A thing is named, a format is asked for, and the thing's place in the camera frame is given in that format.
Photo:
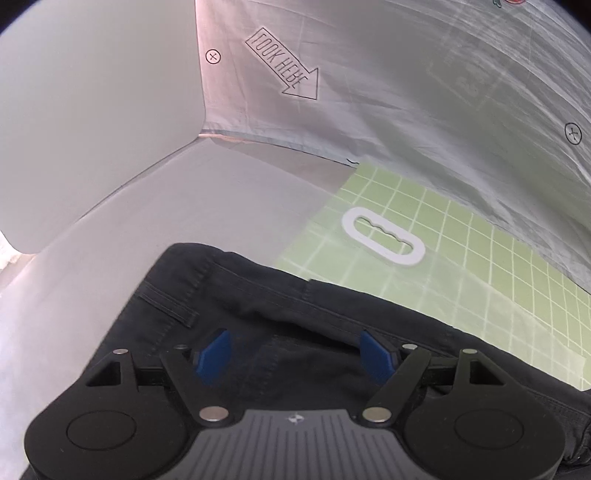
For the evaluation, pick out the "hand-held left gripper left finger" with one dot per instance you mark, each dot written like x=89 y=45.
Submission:
x=214 y=355

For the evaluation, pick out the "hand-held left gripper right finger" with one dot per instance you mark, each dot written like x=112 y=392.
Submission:
x=374 y=355

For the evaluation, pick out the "black pants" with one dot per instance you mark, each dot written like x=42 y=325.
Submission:
x=277 y=314

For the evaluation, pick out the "green grid mat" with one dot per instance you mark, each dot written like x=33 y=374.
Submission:
x=461 y=277

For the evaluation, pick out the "white printed cloth sheet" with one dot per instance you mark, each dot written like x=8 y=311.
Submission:
x=369 y=92

